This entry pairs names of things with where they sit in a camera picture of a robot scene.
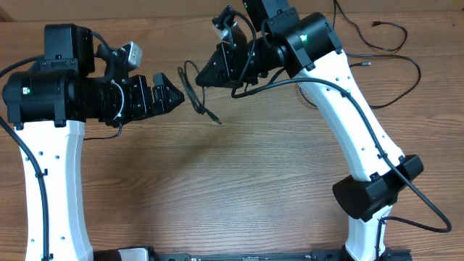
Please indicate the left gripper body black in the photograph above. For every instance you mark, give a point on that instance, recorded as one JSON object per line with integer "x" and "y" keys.
{"x": 135, "y": 104}

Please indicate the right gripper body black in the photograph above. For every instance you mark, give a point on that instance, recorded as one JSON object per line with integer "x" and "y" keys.
{"x": 225, "y": 66}

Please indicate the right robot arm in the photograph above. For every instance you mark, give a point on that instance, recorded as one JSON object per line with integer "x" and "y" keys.
{"x": 270, "y": 35}

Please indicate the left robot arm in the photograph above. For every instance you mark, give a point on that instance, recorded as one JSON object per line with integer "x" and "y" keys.
{"x": 47, "y": 109}

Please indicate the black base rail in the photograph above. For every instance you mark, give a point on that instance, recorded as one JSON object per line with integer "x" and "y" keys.
{"x": 250, "y": 257}

